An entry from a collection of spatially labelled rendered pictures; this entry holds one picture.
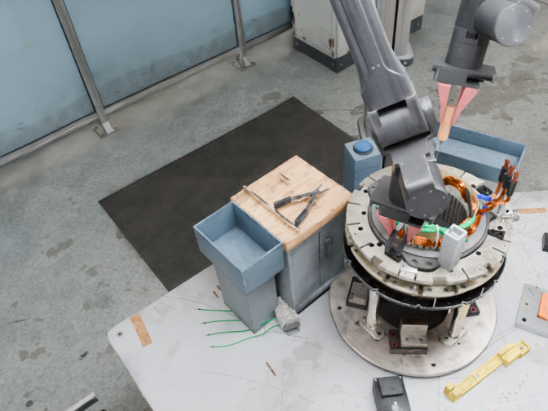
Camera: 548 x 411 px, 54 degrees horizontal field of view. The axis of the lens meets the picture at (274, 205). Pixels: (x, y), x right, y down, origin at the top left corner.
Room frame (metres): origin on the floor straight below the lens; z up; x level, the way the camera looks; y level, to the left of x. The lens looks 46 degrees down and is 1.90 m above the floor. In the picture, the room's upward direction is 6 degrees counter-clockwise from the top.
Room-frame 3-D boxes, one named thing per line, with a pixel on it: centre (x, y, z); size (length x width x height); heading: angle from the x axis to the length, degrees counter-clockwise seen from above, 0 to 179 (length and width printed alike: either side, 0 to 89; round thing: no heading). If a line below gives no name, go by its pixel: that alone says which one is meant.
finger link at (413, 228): (0.57, -0.21, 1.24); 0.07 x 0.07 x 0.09; 57
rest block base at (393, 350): (0.58, -0.26, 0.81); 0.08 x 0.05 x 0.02; 82
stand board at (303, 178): (0.82, -0.04, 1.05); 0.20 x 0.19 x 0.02; 126
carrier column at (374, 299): (0.63, -0.19, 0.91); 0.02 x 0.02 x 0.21
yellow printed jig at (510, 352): (0.50, -0.42, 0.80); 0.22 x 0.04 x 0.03; 117
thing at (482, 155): (0.93, -0.46, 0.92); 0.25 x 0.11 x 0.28; 55
